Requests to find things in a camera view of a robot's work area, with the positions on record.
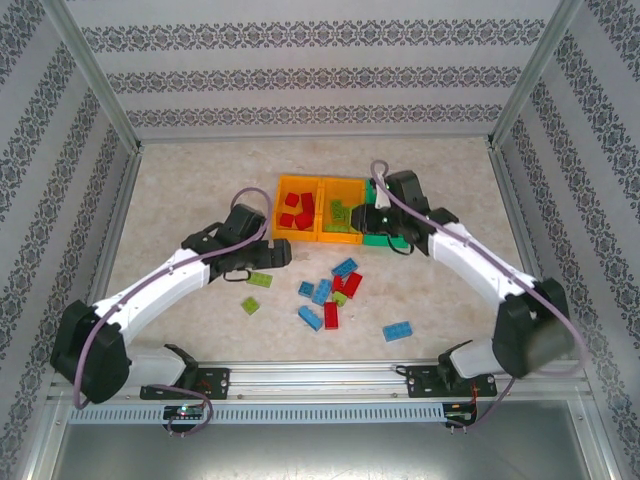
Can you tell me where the orange bin with green bricks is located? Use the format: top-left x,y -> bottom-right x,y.
317,175 -> 367,246

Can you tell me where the orange bin with red bricks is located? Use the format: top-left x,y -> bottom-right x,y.
271,173 -> 326,244

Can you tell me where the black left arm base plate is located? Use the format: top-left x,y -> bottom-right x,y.
139,367 -> 231,401

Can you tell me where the aluminium table back rail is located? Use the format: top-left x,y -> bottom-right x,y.
134,130 -> 496,144

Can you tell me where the aluminium mounting rail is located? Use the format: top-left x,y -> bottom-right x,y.
47,362 -> 586,401

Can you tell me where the aluminium frame post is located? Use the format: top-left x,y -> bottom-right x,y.
42,0 -> 144,151
487,0 -> 586,151

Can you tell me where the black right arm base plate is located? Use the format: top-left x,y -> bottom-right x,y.
405,364 -> 499,400

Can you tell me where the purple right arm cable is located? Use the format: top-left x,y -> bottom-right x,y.
369,158 -> 590,431

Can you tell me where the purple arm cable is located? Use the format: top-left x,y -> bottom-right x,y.
72,187 -> 275,437
369,158 -> 590,431

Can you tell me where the green plastic bin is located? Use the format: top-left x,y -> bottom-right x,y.
362,178 -> 409,251

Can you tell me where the aluminium table side rail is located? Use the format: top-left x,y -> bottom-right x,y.
487,142 -> 584,361
69,144 -> 144,364

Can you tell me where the slotted grey cable duct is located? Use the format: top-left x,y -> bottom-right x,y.
67,402 -> 446,425

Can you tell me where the grey metal sheet panel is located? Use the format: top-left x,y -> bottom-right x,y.
47,399 -> 616,480

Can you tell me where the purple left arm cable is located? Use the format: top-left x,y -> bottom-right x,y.
72,187 -> 275,437

